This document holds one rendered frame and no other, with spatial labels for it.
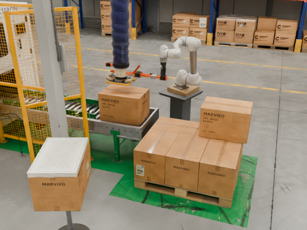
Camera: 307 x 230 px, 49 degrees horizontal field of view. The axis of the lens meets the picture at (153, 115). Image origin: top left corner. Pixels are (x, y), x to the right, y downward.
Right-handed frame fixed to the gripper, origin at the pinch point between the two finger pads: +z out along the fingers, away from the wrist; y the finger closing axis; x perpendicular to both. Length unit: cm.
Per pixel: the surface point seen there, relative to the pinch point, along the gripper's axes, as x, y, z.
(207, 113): 65, 22, 33
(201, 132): 59, 22, 60
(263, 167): 140, -20, 120
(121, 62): -53, 11, -17
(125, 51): -50, 5, -31
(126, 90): -54, -2, 26
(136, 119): -30, 22, 57
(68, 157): -26, 185, 19
